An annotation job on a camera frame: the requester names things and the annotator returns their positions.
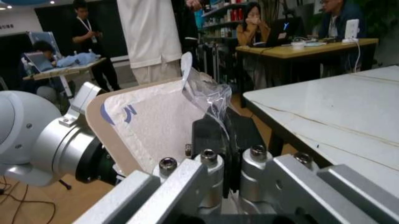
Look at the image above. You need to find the grey tablet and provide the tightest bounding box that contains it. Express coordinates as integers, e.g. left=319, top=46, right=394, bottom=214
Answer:
left=23, top=51, right=53, bottom=72

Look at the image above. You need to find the person standing in black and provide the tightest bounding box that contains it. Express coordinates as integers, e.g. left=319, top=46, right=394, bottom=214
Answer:
left=68, top=0, right=122, bottom=92

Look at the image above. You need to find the person seated behind white device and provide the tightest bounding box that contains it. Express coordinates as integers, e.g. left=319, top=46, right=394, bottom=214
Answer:
left=316, top=0, right=368, bottom=40

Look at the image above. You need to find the white upright device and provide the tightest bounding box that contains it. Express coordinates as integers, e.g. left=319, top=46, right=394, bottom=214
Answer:
left=342, top=19, right=360, bottom=44

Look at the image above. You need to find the black laptop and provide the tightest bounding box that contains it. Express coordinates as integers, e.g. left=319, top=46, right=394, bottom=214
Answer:
left=264, top=18, right=307, bottom=47

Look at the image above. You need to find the person with hands on face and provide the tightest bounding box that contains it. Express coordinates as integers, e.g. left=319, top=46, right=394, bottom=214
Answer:
left=235, top=1, right=272, bottom=47

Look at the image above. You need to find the clear plastic wrapper trash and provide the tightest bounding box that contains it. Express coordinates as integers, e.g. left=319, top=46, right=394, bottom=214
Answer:
left=180, top=67, right=234, bottom=140

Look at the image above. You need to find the blue cloth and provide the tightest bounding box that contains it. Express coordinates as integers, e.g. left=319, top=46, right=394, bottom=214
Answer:
left=57, top=53, right=101, bottom=68

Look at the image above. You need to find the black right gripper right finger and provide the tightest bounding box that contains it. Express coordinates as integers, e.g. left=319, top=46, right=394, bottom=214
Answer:
left=222, top=109, right=399, bottom=224

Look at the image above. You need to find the person standing in white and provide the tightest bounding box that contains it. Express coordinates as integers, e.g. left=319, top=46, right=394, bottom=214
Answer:
left=116, top=0, right=200, bottom=85

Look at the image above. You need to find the black floor cable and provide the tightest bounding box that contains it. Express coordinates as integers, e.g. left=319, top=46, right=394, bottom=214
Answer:
left=0, top=174, right=57, bottom=224

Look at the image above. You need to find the person seated at small table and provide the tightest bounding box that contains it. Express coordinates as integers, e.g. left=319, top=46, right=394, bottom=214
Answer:
left=21, top=40, right=65, bottom=79

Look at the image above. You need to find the white cable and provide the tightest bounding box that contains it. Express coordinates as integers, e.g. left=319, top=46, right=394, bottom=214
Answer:
left=351, top=41, right=363, bottom=73

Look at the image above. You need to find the small wooden table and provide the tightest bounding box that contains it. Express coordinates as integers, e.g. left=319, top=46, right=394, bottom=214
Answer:
left=22, top=57, right=107, bottom=98

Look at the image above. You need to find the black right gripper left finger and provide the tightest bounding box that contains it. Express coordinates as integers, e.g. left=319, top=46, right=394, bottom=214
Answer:
left=71, top=119, right=234, bottom=224

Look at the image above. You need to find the wooden desk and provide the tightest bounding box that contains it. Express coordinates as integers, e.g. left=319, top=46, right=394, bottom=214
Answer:
left=234, top=38, right=380, bottom=88

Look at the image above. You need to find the white bin liner bag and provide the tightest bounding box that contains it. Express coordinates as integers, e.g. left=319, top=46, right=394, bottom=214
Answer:
left=100, top=51, right=225, bottom=175

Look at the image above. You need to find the shelf with bottles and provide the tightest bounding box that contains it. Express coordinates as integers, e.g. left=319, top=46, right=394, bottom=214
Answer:
left=193, top=0, right=252, bottom=41

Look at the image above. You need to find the beige trash bin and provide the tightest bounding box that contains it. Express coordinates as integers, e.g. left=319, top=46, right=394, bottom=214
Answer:
left=85, top=76, right=227, bottom=178

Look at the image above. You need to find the black chair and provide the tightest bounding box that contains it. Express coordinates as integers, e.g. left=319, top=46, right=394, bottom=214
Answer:
left=182, top=36, right=240, bottom=86

